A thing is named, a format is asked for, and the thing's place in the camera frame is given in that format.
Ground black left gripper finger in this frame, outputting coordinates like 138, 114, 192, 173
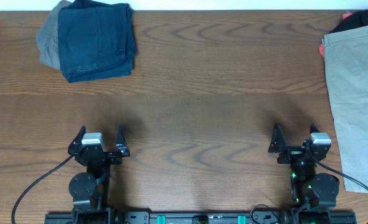
116, 124, 128, 152
72, 126, 86, 147

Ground khaki shorts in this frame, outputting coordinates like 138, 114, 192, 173
321, 22, 368, 194

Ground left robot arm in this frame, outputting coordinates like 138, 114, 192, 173
68, 125, 130, 224

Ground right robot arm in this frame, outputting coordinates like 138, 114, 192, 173
268, 124, 339, 223

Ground red garment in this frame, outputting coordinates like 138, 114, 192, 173
318, 11, 368, 200

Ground folded dark blue garment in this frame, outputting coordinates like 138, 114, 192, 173
58, 1, 136, 83

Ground folded grey garment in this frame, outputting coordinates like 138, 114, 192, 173
36, 0, 71, 70

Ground black garment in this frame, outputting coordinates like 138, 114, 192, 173
329, 10, 368, 34

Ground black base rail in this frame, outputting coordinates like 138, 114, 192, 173
44, 210, 357, 224

